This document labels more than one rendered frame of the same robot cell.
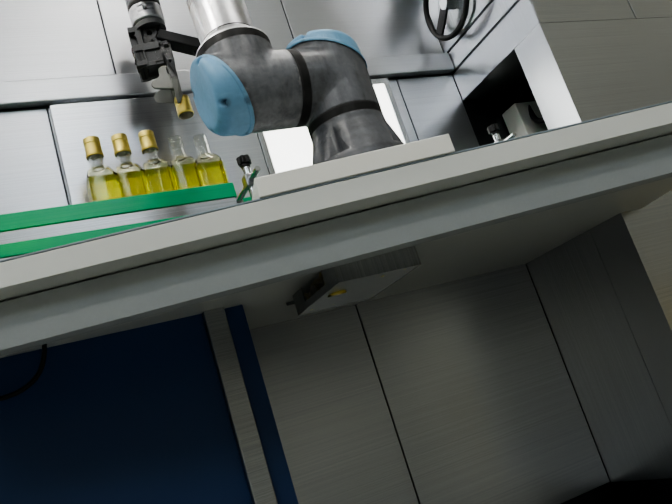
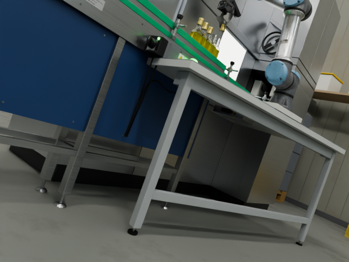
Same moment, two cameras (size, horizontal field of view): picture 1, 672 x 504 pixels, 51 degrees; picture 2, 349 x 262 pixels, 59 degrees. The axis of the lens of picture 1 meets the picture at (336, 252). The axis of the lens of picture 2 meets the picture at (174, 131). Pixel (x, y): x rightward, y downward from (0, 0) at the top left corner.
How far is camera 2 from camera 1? 125 cm
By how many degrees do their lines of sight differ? 29
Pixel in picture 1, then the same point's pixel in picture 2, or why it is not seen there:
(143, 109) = (205, 11)
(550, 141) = (310, 132)
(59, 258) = (245, 94)
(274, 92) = (286, 83)
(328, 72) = (294, 86)
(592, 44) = not seen: hidden behind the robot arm
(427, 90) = (249, 60)
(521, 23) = not seen: hidden behind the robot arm
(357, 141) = (289, 106)
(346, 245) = (272, 126)
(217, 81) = (284, 74)
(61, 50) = not seen: outside the picture
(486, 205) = (292, 135)
